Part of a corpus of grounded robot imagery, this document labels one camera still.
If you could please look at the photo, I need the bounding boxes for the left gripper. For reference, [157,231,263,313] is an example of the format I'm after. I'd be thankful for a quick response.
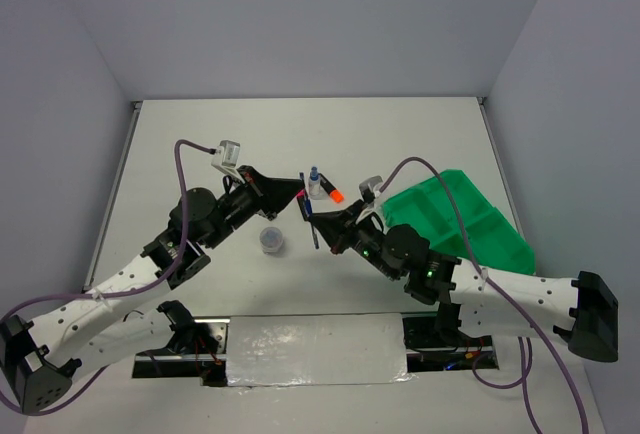
[203,165,304,249]

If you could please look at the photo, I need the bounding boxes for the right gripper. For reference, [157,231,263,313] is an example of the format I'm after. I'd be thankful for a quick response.
[310,198,401,280]

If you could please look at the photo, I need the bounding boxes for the blue ballpoint pen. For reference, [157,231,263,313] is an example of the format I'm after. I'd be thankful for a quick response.
[299,172,320,250]

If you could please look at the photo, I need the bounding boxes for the orange cap highlighter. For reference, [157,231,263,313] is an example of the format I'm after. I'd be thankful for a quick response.
[319,174,344,204]

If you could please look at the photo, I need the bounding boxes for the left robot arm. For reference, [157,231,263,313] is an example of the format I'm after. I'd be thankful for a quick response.
[1,166,303,416]

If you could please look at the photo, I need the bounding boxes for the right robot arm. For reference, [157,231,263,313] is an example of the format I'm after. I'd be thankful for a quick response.
[308,201,619,363]

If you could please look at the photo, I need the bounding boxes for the pink cap highlighter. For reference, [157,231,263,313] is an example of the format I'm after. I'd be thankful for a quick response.
[296,190,309,222]

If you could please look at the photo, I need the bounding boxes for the white glue bottle blue cap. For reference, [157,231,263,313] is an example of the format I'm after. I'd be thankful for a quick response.
[308,166,322,199]

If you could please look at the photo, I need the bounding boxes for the clear jar of paper clips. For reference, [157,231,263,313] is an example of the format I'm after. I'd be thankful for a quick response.
[259,227,285,254]

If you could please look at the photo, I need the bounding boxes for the silver tape strip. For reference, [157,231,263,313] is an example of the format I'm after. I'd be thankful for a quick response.
[226,313,411,387]

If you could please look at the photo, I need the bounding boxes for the green plastic organizer tray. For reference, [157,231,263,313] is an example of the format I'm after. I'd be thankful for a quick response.
[382,170,536,275]

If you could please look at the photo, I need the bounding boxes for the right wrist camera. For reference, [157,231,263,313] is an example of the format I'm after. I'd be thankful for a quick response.
[359,176,384,204]

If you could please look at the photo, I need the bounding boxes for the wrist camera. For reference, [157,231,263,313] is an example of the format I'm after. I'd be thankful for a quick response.
[359,176,384,204]
[211,140,241,177]

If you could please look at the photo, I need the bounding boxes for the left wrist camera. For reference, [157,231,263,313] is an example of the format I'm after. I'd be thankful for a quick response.
[211,140,241,177]

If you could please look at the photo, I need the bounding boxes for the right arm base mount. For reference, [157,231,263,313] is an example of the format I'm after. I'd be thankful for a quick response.
[402,313,498,374]

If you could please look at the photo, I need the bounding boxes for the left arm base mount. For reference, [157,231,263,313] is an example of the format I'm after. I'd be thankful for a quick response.
[131,317,230,388]

